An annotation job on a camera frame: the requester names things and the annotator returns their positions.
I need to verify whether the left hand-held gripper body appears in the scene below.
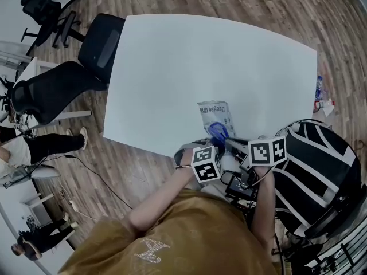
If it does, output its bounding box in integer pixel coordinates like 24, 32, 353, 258
173, 141, 222, 185

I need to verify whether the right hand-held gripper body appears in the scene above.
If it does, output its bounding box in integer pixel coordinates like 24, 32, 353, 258
239, 135, 288, 180

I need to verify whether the grey wet wipe pack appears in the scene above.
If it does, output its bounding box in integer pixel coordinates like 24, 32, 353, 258
196, 99, 238, 144

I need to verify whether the person's right forearm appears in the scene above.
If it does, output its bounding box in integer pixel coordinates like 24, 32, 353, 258
249, 166, 278, 257

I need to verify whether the person's left forearm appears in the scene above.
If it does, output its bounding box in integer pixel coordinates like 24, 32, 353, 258
128, 153, 198, 237

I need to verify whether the black monitor device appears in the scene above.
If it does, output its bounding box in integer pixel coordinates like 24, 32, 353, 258
225, 178, 258, 200

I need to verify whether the black white striped backpack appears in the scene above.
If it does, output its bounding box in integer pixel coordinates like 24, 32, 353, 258
271, 120, 362, 239

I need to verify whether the person's mustard shirt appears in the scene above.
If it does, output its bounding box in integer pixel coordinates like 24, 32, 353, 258
58, 189, 278, 275

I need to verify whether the red label bottle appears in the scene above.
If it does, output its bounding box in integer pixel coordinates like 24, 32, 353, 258
314, 99, 335, 109

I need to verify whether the clear plastic water bottle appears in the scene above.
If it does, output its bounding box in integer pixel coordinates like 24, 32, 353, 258
314, 74, 326, 100

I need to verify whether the black metal railing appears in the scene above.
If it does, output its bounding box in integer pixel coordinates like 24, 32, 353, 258
309, 233, 367, 275

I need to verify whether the black mesh office chair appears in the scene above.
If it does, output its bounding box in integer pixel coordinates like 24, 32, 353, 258
10, 13, 126, 125

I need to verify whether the white desk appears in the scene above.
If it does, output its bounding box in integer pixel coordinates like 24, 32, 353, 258
13, 56, 93, 130

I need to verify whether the grey metal rack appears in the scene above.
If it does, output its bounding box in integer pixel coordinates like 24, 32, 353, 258
0, 40, 31, 65

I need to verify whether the black office chair with armrests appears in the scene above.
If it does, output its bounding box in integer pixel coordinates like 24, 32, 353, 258
19, 0, 86, 49

